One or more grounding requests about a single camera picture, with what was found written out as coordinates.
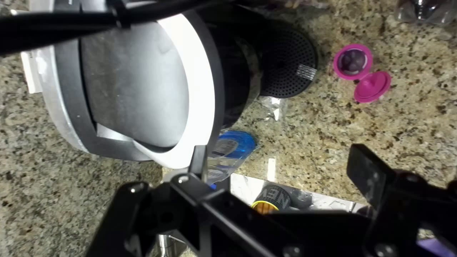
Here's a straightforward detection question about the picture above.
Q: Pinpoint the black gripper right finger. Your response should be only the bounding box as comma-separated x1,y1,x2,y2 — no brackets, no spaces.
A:
347,144,457,257

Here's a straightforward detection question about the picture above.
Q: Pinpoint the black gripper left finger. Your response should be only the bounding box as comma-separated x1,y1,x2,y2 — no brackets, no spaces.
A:
85,142,302,257

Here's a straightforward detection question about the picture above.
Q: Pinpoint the black coffee maker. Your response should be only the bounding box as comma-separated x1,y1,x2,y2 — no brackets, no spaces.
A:
22,3,319,168

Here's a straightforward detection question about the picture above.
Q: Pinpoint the pink reusable coffee pod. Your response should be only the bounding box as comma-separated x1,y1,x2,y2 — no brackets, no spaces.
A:
333,43,392,103

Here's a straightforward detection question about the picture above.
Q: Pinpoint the dish tray with utensils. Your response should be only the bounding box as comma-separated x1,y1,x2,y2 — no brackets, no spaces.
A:
230,174,362,212

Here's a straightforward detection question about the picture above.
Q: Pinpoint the blue lid clear container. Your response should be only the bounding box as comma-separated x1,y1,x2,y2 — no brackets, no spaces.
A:
207,130,257,182

